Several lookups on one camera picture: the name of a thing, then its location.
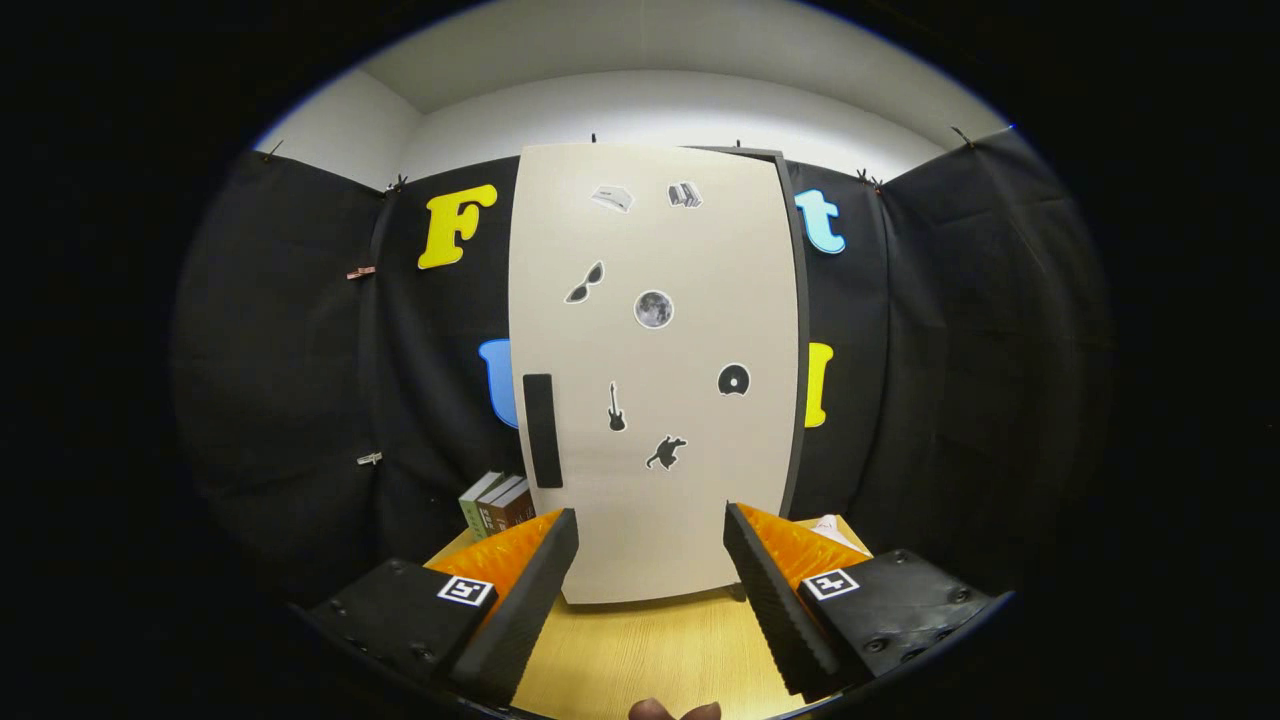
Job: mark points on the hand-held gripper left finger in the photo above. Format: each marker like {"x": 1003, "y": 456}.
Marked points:
{"x": 525, "y": 610}

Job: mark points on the black backdrop cloth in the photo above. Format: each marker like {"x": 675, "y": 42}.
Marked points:
{"x": 280, "y": 350}

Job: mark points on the row of black backdrop clips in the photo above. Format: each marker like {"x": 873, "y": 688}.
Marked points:
{"x": 397, "y": 184}

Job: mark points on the dark grey cabinet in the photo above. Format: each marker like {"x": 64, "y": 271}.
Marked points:
{"x": 801, "y": 300}

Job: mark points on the green pink plush toy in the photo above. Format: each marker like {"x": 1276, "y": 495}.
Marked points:
{"x": 828, "y": 525}

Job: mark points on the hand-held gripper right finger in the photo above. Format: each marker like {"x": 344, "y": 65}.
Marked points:
{"x": 770, "y": 600}

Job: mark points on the brown book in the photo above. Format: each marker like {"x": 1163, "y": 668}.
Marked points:
{"x": 515, "y": 510}

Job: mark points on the green book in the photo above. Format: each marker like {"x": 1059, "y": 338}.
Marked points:
{"x": 470, "y": 510}

